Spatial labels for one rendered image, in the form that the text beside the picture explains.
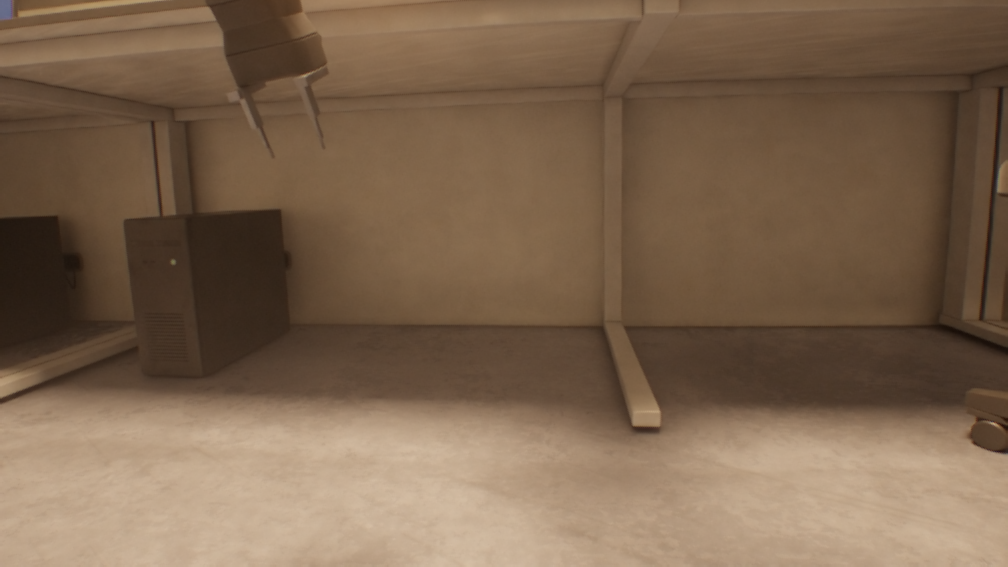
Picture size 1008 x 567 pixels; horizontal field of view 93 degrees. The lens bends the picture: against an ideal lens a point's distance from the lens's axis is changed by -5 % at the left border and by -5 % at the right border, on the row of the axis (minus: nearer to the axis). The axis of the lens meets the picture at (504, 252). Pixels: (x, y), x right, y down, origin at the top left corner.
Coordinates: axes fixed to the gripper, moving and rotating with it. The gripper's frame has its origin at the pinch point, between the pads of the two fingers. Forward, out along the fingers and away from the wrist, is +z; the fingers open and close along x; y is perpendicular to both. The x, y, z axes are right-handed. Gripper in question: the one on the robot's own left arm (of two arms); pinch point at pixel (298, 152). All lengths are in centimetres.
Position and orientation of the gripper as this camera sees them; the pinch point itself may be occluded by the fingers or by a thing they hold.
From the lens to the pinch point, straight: 50.0
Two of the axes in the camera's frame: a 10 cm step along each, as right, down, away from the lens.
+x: -9.8, 1.2, 1.6
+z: 1.8, 8.5, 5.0
